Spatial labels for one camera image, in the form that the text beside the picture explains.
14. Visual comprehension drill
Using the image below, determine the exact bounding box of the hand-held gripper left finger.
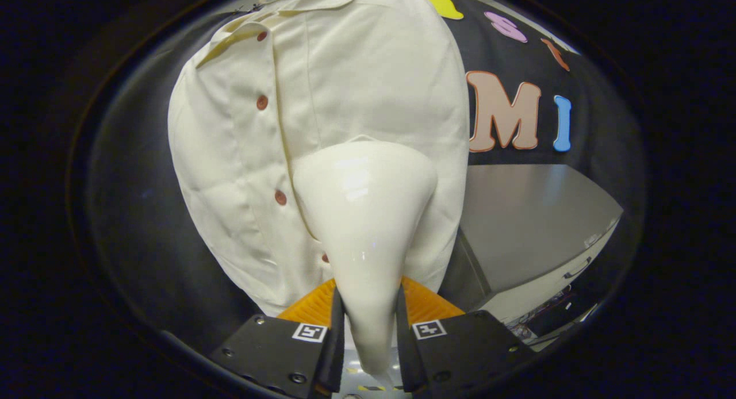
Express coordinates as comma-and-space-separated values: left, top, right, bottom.
208, 278, 346, 399

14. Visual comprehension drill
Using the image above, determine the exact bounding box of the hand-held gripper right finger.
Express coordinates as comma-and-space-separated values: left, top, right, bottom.
396, 276, 538, 395

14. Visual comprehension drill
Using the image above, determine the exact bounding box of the white garment steamer head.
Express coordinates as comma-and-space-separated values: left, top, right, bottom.
292, 139, 439, 388

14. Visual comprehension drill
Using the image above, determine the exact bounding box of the cream button shirt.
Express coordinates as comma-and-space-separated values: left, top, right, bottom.
167, 0, 472, 318

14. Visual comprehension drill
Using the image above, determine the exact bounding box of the grey cabinet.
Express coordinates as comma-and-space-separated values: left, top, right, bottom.
440, 163, 625, 326

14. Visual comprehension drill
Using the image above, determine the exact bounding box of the black backdrop cloth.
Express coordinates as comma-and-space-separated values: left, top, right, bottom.
86, 0, 647, 354

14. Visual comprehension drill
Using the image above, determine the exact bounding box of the tangle of dark cables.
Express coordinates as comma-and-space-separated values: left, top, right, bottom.
506, 298, 577, 343

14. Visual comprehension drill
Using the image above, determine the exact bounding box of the black cabinet handle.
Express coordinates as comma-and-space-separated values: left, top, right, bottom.
562, 256, 593, 281

